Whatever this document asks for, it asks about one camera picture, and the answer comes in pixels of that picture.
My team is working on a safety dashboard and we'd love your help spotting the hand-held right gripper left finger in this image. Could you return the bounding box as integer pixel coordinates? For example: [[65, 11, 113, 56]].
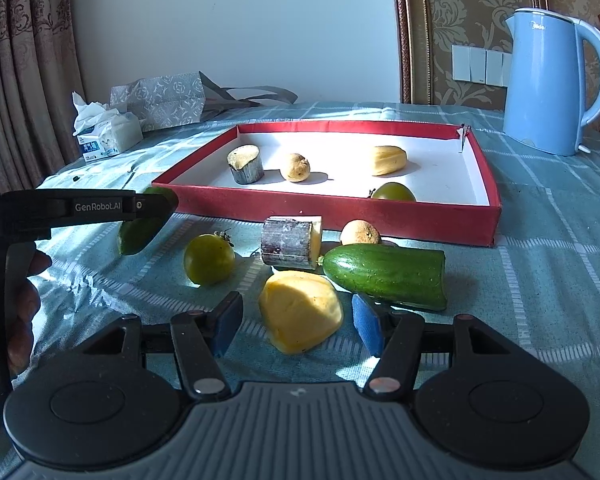
[[81, 290, 245, 402]]

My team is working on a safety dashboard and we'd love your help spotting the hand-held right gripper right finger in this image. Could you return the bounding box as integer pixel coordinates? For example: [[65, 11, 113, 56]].
[[352, 293, 527, 402]]

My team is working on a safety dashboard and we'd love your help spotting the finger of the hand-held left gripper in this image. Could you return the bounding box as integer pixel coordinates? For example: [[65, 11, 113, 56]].
[[130, 190, 180, 221]]

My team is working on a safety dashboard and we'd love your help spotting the whole green cucumber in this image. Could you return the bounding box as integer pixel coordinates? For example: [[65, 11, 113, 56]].
[[118, 186, 179, 256]]

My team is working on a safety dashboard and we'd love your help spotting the cut green cucumber half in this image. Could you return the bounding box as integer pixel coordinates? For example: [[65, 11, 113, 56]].
[[320, 243, 449, 311]]

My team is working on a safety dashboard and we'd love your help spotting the green tomato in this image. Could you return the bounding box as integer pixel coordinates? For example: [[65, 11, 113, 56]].
[[370, 182, 417, 205], [183, 230, 236, 286]]

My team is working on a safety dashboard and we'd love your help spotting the large yellow potato chunk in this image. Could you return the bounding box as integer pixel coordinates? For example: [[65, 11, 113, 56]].
[[258, 270, 345, 355]]

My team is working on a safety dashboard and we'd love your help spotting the tan longan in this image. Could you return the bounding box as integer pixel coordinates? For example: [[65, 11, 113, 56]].
[[339, 219, 383, 247], [279, 153, 311, 183]]

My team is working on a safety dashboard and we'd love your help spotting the dark sugarcane segment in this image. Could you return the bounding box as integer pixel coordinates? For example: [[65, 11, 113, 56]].
[[227, 144, 265, 185]]

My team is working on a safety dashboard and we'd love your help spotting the grey-bark sugarcane segment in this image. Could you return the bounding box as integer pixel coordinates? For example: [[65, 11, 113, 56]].
[[260, 215, 324, 270]]

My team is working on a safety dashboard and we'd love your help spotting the red cardboard box tray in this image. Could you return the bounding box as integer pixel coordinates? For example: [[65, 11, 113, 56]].
[[151, 119, 503, 248]]

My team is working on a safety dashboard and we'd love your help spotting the person's left hand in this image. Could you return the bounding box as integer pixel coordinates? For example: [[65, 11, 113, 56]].
[[6, 251, 54, 377]]

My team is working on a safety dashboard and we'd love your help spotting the white tissue pack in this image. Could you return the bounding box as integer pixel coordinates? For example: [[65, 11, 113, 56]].
[[72, 91, 145, 164]]

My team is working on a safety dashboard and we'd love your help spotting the grey patterned gift bag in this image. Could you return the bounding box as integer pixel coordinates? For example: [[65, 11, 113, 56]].
[[109, 70, 299, 134]]

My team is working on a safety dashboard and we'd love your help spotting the brown patterned curtain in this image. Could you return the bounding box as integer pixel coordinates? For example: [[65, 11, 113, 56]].
[[0, 0, 88, 193]]

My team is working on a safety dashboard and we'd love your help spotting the teal checked tablecloth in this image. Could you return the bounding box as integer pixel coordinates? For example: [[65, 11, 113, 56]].
[[0, 101, 600, 480]]

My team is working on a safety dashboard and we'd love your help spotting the blue electric kettle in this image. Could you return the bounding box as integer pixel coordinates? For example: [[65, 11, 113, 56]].
[[502, 7, 600, 157]]

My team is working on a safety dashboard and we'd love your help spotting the white wall switch panel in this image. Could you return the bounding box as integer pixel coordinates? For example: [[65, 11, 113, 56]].
[[452, 43, 512, 89]]

